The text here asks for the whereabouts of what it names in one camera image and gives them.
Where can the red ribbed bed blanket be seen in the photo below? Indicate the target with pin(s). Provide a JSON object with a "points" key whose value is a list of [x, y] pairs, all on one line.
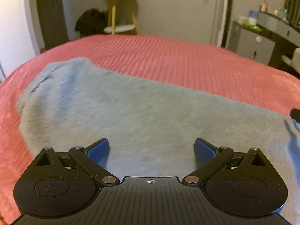
{"points": [[178, 58]]}

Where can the white chair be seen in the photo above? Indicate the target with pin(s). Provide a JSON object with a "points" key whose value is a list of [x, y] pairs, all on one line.
{"points": [[293, 59]]}

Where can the grey fluffy towel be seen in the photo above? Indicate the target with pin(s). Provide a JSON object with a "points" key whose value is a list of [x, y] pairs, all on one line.
{"points": [[131, 107]]}

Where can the grey dresser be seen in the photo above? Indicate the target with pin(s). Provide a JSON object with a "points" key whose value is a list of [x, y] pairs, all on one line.
{"points": [[255, 44]]}

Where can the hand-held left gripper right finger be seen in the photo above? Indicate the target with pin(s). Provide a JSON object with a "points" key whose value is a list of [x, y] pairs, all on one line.
{"points": [[204, 148]]}

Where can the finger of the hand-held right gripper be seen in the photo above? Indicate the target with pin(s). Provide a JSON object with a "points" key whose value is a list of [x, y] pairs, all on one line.
{"points": [[295, 114]]}

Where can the white door frame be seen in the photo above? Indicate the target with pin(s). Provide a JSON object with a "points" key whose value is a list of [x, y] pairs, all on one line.
{"points": [[221, 14]]}

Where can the small bottle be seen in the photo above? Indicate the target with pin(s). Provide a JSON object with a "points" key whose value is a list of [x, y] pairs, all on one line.
{"points": [[264, 5]]}

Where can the teal bottle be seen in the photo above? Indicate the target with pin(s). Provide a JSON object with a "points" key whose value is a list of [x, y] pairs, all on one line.
{"points": [[285, 14]]}

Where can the white wardrobe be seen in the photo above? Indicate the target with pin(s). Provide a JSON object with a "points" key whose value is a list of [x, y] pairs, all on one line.
{"points": [[14, 23]]}

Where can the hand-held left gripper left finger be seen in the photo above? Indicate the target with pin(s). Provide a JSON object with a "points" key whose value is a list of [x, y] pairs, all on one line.
{"points": [[99, 150]]}

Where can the black bag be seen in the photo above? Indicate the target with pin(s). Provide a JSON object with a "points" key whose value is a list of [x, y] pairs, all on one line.
{"points": [[90, 22]]}

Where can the oval striped mirror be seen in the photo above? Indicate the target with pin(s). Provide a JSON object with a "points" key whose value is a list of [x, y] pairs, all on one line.
{"points": [[293, 9]]}

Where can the green packet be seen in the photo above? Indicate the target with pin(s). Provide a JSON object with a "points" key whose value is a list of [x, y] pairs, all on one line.
{"points": [[254, 27]]}

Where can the yellow-legged round side table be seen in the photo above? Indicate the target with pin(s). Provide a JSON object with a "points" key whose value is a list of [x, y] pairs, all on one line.
{"points": [[119, 16]]}

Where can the dark door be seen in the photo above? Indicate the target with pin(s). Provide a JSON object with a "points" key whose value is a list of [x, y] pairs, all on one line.
{"points": [[52, 11]]}

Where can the blue-white box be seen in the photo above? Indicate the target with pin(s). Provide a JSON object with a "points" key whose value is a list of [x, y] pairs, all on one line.
{"points": [[253, 17]]}

